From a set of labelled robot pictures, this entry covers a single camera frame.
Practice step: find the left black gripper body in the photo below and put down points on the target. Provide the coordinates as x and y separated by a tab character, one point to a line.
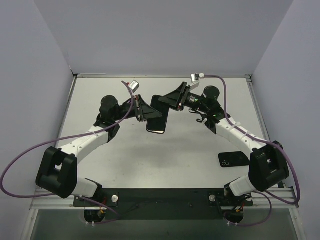
138	108

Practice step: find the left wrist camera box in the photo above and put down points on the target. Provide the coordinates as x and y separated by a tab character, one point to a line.
134	85

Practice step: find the black phone case on table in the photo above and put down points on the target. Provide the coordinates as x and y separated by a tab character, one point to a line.
233	159

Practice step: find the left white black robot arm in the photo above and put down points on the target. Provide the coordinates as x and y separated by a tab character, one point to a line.
58	171

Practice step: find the aluminium front rail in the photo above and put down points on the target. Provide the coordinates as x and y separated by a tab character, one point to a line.
288	194

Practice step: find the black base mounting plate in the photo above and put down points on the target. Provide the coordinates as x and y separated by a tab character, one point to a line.
160	204

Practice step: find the black phone case with phone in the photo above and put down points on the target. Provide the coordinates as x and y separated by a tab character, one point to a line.
158	125

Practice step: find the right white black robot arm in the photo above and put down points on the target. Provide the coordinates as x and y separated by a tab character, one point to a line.
267	165

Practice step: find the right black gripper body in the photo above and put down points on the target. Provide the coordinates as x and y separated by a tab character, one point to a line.
181	96

